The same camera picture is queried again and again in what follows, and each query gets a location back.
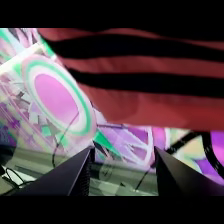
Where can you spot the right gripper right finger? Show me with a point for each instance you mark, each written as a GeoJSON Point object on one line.
{"type": "Point", "coordinates": [183, 178]}

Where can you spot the red black-striped garment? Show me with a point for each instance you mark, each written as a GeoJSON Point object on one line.
{"type": "Point", "coordinates": [150, 106]}

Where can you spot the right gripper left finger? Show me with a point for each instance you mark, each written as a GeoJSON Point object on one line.
{"type": "Point", "coordinates": [68, 178]}

